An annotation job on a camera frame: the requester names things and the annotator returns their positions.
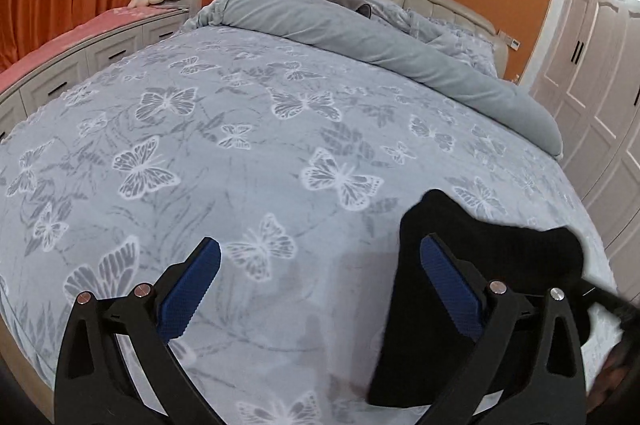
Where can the butterfly print pillow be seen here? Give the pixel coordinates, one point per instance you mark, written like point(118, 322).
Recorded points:
point(450, 40)

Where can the butterfly print bedsheet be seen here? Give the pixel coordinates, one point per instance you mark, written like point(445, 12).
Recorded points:
point(225, 145)

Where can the pink bench mat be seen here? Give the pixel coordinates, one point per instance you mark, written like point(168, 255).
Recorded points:
point(75, 40)

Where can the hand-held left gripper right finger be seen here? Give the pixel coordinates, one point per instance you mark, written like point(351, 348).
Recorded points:
point(447, 287)

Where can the black pants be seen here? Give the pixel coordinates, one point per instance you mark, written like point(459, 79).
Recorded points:
point(415, 305)

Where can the grey duvet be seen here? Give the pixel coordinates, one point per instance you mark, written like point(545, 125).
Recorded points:
point(350, 30)

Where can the white drawer cabinet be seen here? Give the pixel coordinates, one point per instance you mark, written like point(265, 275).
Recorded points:
point(60, 77)

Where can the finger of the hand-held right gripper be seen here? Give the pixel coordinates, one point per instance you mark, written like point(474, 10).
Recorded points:
point(607, 300)

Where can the white wardrobe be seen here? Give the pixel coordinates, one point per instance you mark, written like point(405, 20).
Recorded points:
point(585, 80)

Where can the white wall thermostat panel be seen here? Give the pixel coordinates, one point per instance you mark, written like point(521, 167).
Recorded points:
point(514, 44)

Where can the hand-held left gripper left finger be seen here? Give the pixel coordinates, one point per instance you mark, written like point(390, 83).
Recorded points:
point(190, 290)

